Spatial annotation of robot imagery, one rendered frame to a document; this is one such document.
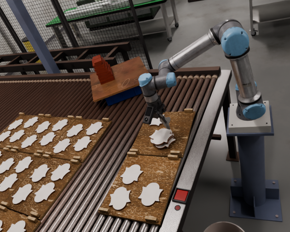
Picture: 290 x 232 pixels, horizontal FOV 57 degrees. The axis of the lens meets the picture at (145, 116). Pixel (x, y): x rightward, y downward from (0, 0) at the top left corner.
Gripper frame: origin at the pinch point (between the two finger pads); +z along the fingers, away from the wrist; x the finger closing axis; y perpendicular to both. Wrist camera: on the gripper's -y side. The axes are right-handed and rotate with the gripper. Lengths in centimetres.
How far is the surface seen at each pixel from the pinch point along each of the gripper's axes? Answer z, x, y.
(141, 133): 12.0, 19.5, 2.4
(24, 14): -57, 185, 57
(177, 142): 12.0, -8.8, 2.7
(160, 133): 6.9, 2.3, 2.1
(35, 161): 12, 81, -47
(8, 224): 12, 52, -86
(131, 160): 12.0, 11.1, -20.4
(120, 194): 10.9, 1.0, -43.1
